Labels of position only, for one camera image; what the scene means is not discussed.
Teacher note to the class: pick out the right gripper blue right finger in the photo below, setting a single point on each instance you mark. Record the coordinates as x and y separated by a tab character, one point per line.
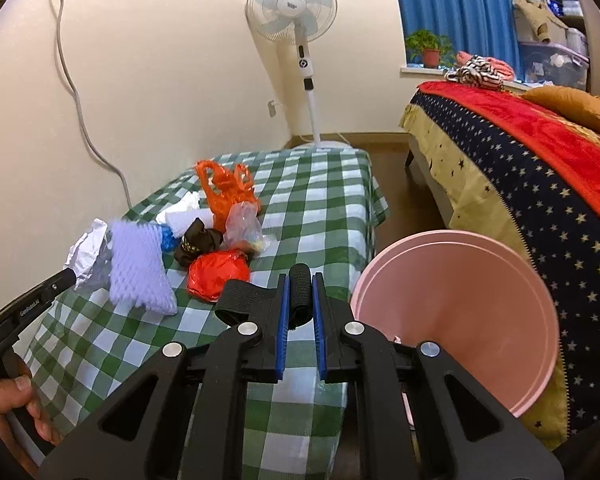
319	333

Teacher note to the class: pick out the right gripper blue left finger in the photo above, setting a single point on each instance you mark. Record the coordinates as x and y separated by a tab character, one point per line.
283	327

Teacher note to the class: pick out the red plastic bag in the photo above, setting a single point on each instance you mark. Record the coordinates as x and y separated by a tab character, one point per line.
208	274

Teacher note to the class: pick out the lavender foam fruit net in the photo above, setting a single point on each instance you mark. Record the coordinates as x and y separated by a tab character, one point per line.
138	277

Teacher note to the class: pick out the left hand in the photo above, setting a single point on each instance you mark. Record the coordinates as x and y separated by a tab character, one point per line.
19	392

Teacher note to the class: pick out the clear plastic bag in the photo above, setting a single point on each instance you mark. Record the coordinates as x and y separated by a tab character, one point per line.
243	230

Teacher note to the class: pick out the dark brown patterned wrapper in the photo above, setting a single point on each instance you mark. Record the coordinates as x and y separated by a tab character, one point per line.
197	241

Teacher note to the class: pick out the orange plastic bag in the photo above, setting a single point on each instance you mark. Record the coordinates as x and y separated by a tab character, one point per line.
225	188

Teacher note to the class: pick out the blue plastic wrapper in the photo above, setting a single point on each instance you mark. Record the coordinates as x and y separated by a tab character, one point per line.
168	240

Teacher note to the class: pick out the white crumpled tissue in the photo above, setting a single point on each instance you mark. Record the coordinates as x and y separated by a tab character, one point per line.
180	216

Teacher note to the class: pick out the pink plastic basin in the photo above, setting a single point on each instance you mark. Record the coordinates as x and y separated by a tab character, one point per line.
481	301

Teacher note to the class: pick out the navy star bed sheet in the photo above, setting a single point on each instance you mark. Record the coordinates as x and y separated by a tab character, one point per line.
499	188

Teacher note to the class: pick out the potted green plant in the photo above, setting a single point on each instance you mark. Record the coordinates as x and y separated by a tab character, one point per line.
432	50

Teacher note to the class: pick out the zebra striped cloth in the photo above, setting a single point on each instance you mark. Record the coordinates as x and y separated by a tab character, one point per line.
474	78

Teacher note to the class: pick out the white standing fan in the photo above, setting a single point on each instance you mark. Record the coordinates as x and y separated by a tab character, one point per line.
297	22

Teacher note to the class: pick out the pink folded clothes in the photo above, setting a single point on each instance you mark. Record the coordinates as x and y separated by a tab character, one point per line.
490	65

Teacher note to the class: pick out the red rose blanket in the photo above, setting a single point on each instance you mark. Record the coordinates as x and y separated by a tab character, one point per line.
571	150

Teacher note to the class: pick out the clear plastic storage box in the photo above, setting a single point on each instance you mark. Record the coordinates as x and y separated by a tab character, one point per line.
553	64

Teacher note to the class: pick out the orange brown pillow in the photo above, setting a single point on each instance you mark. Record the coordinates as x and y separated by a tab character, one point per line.
575	105

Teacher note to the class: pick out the beige jacket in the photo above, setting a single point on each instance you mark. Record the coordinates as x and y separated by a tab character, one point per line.
535	22

